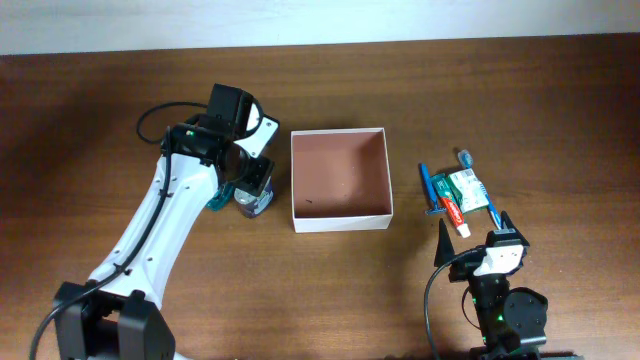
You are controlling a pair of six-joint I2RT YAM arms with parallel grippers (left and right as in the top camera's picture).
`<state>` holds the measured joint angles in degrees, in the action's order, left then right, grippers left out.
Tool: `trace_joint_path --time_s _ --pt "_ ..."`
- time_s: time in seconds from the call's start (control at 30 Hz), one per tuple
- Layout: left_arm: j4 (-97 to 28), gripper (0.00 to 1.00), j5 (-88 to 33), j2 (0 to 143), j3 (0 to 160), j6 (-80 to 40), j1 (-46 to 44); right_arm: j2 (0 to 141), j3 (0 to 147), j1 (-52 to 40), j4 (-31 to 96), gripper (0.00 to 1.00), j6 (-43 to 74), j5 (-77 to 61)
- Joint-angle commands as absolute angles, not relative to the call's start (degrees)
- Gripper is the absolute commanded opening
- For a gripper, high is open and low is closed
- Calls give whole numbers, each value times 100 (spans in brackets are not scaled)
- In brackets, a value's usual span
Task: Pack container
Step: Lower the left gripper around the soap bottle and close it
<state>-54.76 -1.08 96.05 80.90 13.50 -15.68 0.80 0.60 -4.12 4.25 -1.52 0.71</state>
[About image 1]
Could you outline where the pink open cardboard box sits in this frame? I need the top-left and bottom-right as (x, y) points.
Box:
(291, 128), (394, 233)

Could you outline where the green red toothpaste tube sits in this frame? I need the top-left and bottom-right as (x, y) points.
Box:
(431, 174), (471, 238)

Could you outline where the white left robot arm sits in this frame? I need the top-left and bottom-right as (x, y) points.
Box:
(29, 84), (279, 360)

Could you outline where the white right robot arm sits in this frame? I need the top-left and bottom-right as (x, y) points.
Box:
(423, 212), (579, 360)

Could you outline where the blue white toothbrush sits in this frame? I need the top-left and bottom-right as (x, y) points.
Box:
(457, 148), (503, 230)

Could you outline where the blue disposable razor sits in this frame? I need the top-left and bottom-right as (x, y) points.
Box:
(419, 163), (446, 215)

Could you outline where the teal mouthwash bottle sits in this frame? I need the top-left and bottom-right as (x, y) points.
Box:
(205, 184), (235, 212)

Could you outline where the white green crumpled sachet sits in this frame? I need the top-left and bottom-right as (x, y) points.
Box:
(446, 169), (489, 214)

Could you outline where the purple spray bottle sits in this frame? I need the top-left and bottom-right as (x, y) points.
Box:
(234, 178), (274, 218)

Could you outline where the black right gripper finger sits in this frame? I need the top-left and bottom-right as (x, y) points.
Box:
(500, 211), (518, 234)
(434, 219), (455, 267)

